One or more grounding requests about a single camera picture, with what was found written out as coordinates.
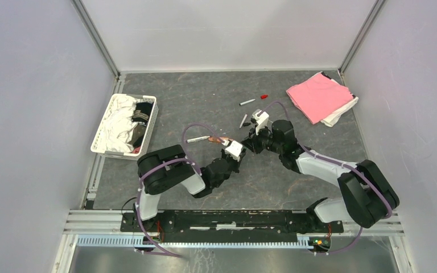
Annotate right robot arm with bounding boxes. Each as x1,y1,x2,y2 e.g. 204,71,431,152
242,119,400,232

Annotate black cloth in basket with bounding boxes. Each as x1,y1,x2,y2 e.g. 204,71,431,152
129,102,154,148

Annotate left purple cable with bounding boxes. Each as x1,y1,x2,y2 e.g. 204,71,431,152
134,123,227,258

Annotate white pen middle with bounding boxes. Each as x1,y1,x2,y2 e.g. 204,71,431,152
239,114,248,129

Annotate white pen with orange tip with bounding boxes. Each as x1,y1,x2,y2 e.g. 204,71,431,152
186,136,210,143

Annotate white pen upper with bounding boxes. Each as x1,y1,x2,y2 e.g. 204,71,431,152
239,98,256,106

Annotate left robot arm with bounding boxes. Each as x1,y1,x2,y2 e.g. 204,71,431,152
134,140,246,232

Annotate white cloth in basket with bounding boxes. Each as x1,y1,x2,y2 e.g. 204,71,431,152
93,94,138,153

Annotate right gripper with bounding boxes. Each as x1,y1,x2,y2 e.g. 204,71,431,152
241,124,283,155

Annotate white plastic basket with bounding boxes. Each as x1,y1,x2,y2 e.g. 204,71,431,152
90,94,158,160

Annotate pink folded cloth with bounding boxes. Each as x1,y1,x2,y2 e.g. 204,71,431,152
286,72,358,127

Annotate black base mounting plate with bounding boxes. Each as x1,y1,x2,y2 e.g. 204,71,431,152
120,210,344,243

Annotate orange pen cap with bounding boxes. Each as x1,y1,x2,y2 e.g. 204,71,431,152
208,136,233,143

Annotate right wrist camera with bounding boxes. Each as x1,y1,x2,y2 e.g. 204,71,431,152
251,109,269,135

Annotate aluminium frame rail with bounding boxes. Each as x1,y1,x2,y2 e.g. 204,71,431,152
63,210,405,250

